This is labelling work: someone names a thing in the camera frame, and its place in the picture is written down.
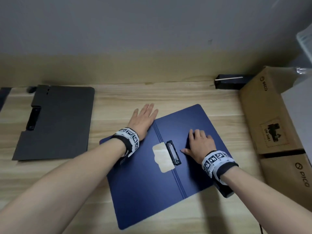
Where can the person's right hand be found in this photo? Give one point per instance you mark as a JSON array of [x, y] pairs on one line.
[[202, 146]]

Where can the white plastic storage box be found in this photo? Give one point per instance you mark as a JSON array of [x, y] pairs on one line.
[[301, 107]]

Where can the person's left hand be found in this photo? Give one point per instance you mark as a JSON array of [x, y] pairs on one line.
[[143, 119]]

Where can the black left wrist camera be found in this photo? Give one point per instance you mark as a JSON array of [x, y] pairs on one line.
[[123, 161]]

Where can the black desk edge strip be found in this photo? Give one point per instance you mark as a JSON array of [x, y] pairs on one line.
[[4, 97]]

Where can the person's left forearm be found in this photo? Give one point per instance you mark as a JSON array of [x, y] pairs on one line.
[[61, 187]]

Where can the black folder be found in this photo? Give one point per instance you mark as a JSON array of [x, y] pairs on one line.
[[61, 124]]

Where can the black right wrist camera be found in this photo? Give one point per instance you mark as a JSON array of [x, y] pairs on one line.
[[225, 191]]

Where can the black box with white stripe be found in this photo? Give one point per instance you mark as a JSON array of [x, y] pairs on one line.
[[231, 82]]

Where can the blue folder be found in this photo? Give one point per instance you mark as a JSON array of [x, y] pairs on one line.
[[146, 192]]

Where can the small cardboard box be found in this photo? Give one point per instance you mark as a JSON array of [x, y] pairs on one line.
[[263, 114], [287, 177]]

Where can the grey round desk grommet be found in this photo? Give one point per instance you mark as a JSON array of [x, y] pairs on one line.
[[31, 89]]

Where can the person's right forearm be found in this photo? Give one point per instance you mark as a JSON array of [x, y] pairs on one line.
[[263, 199]]

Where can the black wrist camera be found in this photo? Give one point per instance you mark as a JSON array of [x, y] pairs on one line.
[[123, 161], [225, 191]]

